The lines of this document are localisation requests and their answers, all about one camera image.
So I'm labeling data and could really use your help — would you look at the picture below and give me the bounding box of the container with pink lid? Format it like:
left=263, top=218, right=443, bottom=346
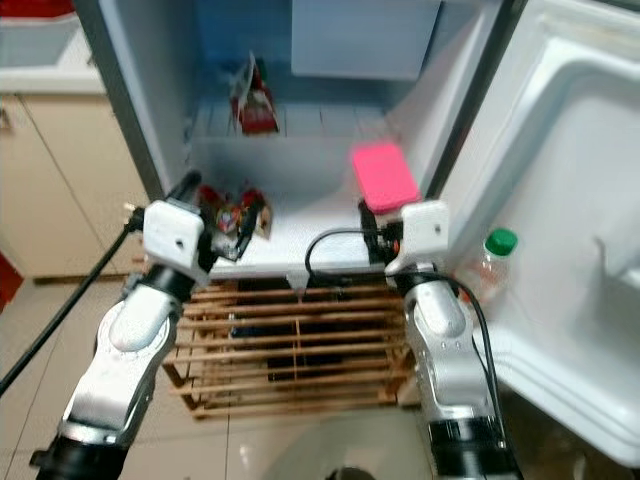
left=350, top=140, right=421, bottom=215

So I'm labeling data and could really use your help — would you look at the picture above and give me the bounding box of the stainless steel fridge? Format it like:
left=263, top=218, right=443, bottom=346
left=72, top=0, right=526, bottom=281

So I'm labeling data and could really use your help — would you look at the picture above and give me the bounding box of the white fridge door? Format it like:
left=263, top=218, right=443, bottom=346
left=435, top=0, right=640, bottom=469

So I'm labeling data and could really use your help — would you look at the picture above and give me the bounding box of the translucent fridge drawer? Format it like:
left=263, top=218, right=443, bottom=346
left=290, top=0, right=443, bottom=81

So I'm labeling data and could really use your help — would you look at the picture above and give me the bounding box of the small colourful snack bag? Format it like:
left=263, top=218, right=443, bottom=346
left=198, top=183, right=273, bottom=241

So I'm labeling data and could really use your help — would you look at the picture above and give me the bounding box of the wooden wine rack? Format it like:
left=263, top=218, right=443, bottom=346
left=125, top=200, right=416, bottom=419

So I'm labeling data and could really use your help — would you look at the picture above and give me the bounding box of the red snack bag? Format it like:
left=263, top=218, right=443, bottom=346
left=228, top=52, right=279, bottom=136

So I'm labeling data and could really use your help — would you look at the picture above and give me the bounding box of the clear bottle with green cap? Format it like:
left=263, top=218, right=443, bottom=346
left=470, top=228, right=519, bottom=301

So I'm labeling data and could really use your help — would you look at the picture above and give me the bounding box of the orange crate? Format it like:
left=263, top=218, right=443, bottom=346
left=0, top=255, right=23, bottom=311

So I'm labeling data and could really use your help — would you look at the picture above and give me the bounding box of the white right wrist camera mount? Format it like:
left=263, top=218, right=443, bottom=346
left=387, top=200, right=451, bottom=276

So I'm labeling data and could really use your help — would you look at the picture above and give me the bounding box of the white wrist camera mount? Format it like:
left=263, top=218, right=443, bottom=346
left=387, top=200, right=451, bottom=276
left=143, top=200, right=211, bottom=281

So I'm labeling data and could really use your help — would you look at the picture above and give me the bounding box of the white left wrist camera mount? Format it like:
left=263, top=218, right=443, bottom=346
left=143, top=200, right=211, bottom=281

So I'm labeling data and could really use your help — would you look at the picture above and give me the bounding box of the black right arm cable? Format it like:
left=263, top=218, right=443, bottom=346
left=305, top=228, right=508, bottom=446

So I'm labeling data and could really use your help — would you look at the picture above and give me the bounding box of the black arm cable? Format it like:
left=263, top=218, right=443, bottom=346
left=305, top=228, right=508, bottom=446
left=0, top=203, right=146, bottom=394

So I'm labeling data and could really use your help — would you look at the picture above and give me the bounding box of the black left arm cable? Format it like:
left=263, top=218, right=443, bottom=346
left=0, top=203, right=146, bottom=394

